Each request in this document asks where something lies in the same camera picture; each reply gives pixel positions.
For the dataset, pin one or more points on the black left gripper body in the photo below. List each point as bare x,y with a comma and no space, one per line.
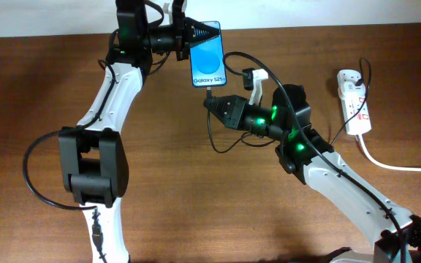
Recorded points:
180,43

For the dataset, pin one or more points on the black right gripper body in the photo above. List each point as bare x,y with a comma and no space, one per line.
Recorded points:
255,118

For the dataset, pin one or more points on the blue Galaxy smartphone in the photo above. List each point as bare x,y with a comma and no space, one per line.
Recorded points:
207,68

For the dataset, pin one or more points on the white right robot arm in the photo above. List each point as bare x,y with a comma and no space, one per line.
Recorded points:
392,230

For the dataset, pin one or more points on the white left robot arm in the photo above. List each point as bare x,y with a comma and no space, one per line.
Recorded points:
93,161

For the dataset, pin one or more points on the white charger plug adapter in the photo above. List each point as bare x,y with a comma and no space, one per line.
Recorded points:
354,88

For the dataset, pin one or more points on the white power strip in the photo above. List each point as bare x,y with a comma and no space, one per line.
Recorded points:
355,109

